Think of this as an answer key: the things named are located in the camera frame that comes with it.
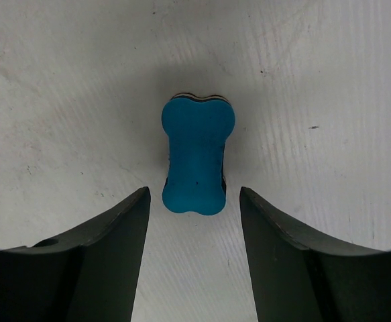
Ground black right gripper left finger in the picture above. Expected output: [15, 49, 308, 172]
[0, 187, 151, 321]

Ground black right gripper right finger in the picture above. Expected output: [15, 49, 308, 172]
[239, 187, 391, 321]

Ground blue bone-shaped eraser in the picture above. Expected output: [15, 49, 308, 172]
[162, 93, 235, 215]

